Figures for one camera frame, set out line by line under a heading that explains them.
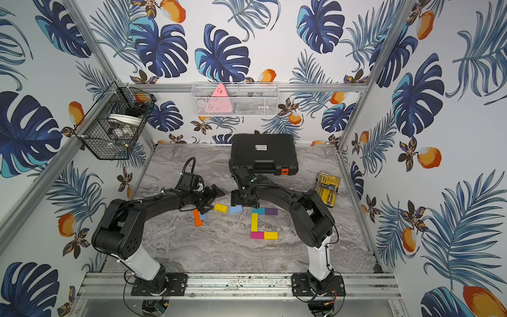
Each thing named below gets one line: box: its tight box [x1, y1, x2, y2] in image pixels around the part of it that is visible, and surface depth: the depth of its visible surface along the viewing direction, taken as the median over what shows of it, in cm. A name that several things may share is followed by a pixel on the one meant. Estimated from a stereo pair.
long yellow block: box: [250, 213, 259, 232], surface depth 92 cm
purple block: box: [264, 207, 278, 216], surface depth 97 cm
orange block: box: [194, 208, 203, 227], surface depth 92 cm
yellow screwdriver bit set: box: [314, 171, 341, 209], surface depth 103 cm
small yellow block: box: [213, 203, 229, 214], surface depth 96 cm
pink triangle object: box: [204, 83, 234, 113], surface depth 92 cm
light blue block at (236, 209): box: [229, 204, 243, 214], surface depth 94 cm
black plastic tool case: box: [229, 133, 299, 176], surface depth 112 cm
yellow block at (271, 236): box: [263, 231, 280, 241], surface depth 88 cm
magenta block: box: [250, 231, 265, 240], surface depth 89 cm
